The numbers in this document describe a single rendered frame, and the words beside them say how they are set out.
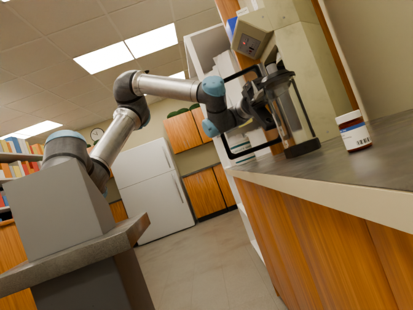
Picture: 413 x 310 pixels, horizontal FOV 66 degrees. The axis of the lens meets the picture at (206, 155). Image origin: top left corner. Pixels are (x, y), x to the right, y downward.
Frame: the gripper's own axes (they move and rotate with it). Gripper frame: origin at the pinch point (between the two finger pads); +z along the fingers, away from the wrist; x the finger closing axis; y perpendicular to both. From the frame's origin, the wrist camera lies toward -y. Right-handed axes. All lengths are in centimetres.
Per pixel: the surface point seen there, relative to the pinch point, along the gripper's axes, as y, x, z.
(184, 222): -67, 39, -533
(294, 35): 23.3, 30.1, -22.6
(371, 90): -5, 72, -41
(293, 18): 29.7, 32.0, -21.7
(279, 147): -14, 28, -64
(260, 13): 35.9, 20.8, -24.3
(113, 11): 163, -3, -198
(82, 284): -29, -65, -2
